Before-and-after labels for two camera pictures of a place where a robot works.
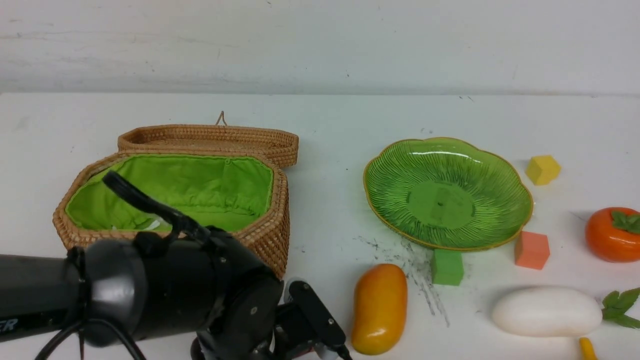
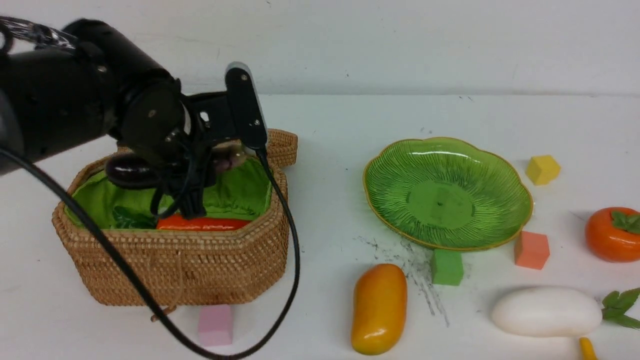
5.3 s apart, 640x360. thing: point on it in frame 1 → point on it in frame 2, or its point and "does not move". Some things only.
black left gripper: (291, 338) → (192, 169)
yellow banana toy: (587, 352) does not move
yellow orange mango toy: (380, 308) does not move
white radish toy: (546, 311) does not move
